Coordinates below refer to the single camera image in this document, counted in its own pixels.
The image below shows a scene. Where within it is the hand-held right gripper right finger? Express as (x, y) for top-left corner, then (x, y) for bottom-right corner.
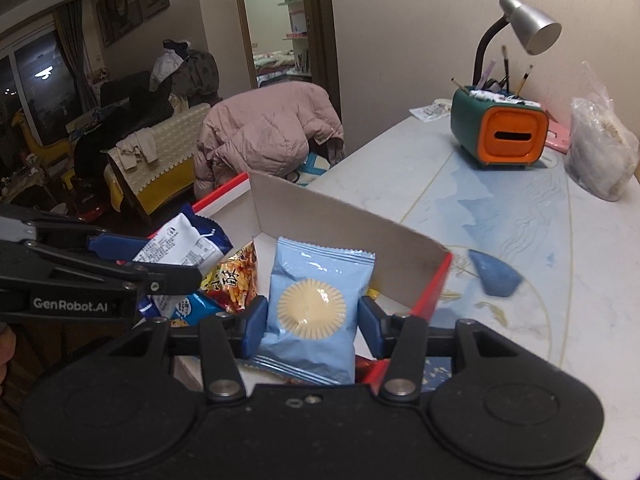
(357, 296), (531, 401)

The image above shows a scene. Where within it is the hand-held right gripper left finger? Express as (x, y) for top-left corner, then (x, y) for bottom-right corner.
(107, 296), (269, 403)

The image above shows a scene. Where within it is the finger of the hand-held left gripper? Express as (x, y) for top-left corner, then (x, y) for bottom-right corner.
(25, 242), (203, 297)
(0, 203), (151, 258)

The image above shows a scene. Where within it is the white and blue snack packet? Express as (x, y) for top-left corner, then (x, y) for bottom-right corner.
(132, 203), (234, 321)

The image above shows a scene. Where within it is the bright blue snack packet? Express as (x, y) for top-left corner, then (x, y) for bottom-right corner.
(170, 292), (226, 328)

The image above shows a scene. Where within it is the light blue sun-print snack packet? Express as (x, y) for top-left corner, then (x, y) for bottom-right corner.
(255, 236), (376, 386)

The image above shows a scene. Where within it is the red cardboard box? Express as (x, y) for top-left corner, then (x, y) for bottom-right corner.
(117, 170), (453, 393)

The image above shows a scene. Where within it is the person's left hand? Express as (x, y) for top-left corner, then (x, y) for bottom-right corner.
(0, 327), (17, 386)

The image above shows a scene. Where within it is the red and yellow snack packet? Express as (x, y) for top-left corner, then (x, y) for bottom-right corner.
(200, 241), (258, 313)

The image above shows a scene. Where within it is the beige garment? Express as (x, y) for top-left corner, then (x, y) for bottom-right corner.
(116, 127), (158, 171)

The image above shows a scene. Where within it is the yellow giraffe toy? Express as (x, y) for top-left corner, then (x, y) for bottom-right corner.
(10, 107), (76, 181)

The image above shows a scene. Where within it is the sofa with cream cover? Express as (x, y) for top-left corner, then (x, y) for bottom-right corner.
(102, 102), (212, 226)

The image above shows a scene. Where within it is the black clothes heap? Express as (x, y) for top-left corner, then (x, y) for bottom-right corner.
(75, 71), (173, 181)

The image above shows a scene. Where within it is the blue and white cushion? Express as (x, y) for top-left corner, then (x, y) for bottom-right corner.
(285, 152), (333, 188)

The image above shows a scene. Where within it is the dark window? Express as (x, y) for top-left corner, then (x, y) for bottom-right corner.
(0, 27), (76, 147)

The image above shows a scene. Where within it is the pink puffer jacket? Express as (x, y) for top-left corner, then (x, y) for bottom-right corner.
(192, 81), (346, 201)

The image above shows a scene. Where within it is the pile of dark clothes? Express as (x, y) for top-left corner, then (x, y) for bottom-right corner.
(150, 39), (221, 106)

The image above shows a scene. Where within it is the grey curtain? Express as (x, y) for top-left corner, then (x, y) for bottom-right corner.
(52, 0), (101, 116)

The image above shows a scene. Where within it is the green and orange pen holder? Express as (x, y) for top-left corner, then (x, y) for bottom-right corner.
(450, 85), (550, 171)

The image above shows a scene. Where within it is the white paper leaflet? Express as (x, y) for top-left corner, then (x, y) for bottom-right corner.
(409, 97), (456, 123)

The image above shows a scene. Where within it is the pink folder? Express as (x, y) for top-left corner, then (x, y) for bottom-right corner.
(542, 120), (571, 155)

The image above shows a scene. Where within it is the clear plastic bag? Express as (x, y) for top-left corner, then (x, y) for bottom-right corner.
(567, 61), (640, 202)

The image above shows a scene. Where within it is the silver gooseneck desk lamp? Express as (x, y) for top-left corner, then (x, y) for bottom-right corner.
(472, 0), (562, 92)

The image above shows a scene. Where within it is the large framed wall picture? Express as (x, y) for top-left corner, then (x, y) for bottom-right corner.
(95, 0), (144, 48)

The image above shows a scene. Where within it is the wooden door frame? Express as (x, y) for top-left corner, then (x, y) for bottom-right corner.
(231, 0), (342, 116)

